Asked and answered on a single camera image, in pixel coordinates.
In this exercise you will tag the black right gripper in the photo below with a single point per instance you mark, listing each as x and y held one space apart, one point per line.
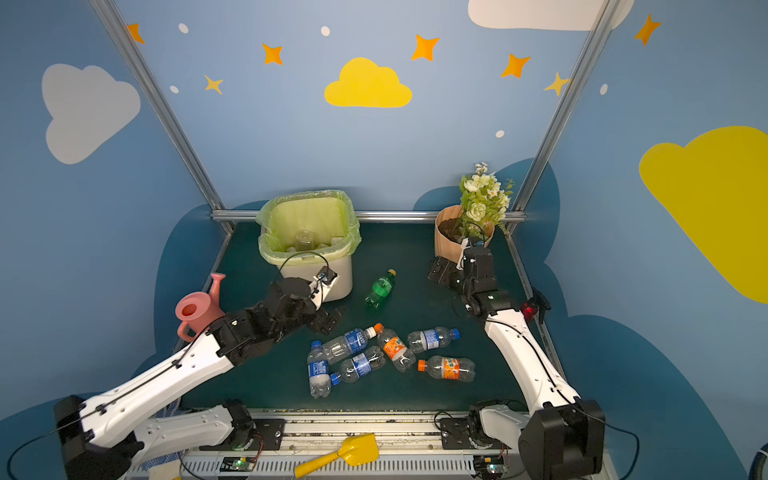
452 274

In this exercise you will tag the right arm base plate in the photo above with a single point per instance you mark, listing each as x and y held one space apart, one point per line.
455 433

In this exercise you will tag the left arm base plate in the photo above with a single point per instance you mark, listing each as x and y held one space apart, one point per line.
268 433

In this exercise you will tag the clear bottle blue label upper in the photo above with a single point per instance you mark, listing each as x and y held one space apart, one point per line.
350 343

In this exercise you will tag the clear bottle blue cap right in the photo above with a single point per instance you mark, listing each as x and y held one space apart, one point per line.
430 339

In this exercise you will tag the white artificial flowers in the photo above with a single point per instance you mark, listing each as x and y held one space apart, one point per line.
484 202

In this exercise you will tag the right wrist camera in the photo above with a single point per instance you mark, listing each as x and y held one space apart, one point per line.
473 246

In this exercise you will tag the pink plastic watering can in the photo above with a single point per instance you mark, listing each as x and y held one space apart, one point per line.
198 310

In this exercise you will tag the clear bottle yellow cap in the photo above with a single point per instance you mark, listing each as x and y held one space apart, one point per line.
304 240

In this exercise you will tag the clear bottle orange label middle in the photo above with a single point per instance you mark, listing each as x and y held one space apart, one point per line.
402 357

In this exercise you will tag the clear bottle blue label left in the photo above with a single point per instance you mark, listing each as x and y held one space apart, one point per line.
318 371

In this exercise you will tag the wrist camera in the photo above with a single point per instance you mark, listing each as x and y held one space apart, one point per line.
321 285
473 246

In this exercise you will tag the green bin liner bag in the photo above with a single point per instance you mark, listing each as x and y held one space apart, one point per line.
327 213

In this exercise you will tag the aluminium rear frame rail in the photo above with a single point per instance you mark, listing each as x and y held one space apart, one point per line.
398 217

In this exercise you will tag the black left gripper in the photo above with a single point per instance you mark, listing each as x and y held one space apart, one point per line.
315 306

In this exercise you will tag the clear bottle orange cap right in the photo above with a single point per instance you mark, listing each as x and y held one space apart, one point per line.
448 368

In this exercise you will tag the green plastic bottle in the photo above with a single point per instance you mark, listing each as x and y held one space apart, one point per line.
381 289

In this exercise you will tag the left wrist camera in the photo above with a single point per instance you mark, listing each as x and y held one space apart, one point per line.
321 285

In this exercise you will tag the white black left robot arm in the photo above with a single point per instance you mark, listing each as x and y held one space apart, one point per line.
105 436

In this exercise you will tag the white plastic trash bin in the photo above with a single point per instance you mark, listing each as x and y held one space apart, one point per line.
312 262

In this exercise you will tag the clear bottle blue label lower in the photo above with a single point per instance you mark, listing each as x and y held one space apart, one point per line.
358 366

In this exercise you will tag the white perforated cable duct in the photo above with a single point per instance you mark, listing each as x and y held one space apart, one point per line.
283 467

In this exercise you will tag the clear bottle blue label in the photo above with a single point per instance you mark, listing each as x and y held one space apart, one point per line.
318 371
358 366
350 343

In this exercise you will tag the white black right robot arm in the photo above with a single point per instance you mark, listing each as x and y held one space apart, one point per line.
561 436

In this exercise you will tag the yellow plastic shovel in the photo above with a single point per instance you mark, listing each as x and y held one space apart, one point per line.
354 451

